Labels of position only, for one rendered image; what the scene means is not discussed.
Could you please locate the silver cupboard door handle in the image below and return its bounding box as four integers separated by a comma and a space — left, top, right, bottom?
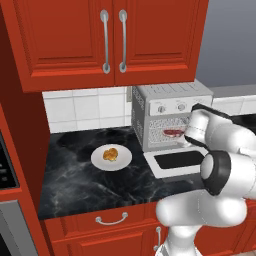
99, 9, 112, 75
118, 9, 129, 74

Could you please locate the red wall cupboard door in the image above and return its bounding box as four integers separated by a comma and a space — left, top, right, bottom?
112, 0, 210, 87
0, 0, 116, 94

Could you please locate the red tall cabinet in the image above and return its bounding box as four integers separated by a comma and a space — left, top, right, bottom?
0, 0, 54, 256

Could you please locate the black built-in appliance panel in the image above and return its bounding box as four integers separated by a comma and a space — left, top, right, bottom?
0, 131, 20, 191

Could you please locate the red steak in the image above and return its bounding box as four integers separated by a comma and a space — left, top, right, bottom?
162, 128, 185, 138

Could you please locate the red base cupboard door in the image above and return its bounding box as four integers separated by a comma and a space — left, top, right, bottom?
49, 223, 169, 256
196, 199, 256, 256

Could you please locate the grey toaster oven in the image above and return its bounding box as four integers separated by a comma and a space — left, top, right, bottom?
130, 79, 215, 153

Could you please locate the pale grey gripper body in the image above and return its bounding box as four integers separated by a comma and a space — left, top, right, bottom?
176, 134, 193, 149

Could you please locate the silver drawer handle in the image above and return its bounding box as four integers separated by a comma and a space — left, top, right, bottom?
95, 211, 129, 226

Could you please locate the steel built-in oven door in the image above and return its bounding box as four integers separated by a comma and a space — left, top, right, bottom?
0, 199, 40, 256

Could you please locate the white round plate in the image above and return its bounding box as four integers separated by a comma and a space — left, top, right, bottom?
90, 143, 133, 172

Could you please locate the silver base cupboard handle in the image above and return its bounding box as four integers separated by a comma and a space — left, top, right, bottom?
153, 226, 163, 252

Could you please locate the red drawer front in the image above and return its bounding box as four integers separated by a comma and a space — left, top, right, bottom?
42, 201, 160, 242

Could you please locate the golden brown bread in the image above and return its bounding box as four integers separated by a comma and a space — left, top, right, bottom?
102, 147, 120, 162

